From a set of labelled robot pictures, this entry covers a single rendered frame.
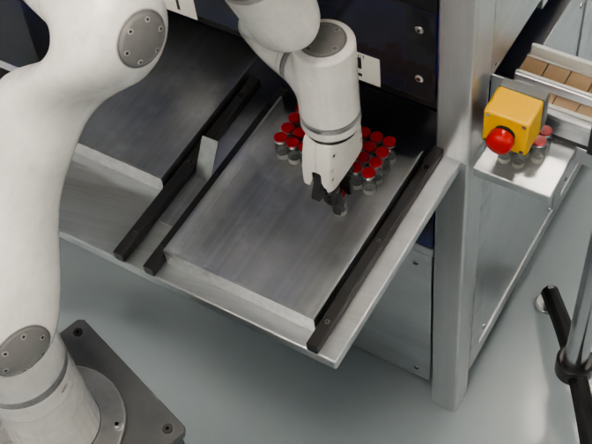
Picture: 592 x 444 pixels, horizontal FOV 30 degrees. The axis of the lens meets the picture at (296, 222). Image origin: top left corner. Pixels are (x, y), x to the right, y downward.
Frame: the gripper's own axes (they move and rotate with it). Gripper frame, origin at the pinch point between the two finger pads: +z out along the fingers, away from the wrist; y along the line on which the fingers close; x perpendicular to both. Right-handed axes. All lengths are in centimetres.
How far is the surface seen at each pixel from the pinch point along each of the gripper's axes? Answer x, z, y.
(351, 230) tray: 3.3, 5.7, 2.3
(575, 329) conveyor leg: 32, 65, -32
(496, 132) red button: 18.6, -7.5, -14.5
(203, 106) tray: -31.2, 5.7, -8.6
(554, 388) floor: 30, 94, -32
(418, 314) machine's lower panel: 5, 59, -17
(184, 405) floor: -41, 94, 10
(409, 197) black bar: 8.8, 3.9, -5.9
